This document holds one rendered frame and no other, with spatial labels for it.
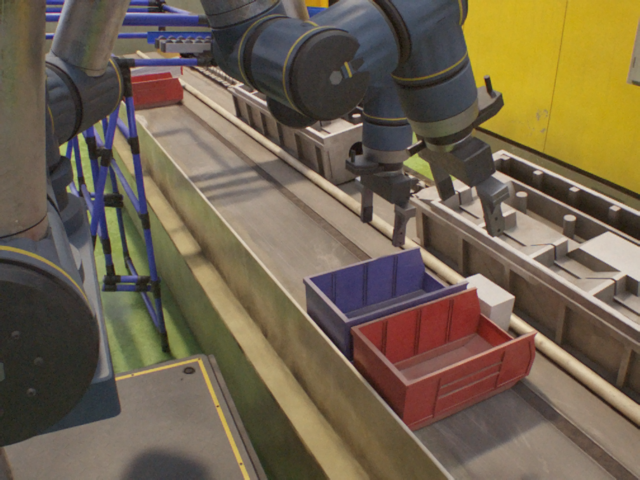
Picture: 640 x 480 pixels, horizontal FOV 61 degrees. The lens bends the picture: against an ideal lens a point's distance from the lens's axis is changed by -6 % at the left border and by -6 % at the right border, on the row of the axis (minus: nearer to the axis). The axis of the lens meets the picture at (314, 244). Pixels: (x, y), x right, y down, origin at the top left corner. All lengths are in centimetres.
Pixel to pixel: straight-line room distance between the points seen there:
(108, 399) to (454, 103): 64
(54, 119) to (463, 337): 100
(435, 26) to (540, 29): 366
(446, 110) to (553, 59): 354
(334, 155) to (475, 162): 129
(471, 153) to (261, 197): 131
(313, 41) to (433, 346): 82
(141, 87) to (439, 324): 241
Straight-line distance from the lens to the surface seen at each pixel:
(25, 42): 51
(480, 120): 86
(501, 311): 137
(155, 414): 178
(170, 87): 334
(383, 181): 124
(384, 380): 109
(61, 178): 125
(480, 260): 151
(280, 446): 182
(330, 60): 66
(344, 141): 209
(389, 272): 140
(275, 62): 69
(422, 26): 73
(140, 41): 845
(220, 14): 80
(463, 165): 83
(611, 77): 403
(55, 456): 175
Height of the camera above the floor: 158
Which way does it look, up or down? 29 degrees down
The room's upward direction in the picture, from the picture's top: straight up
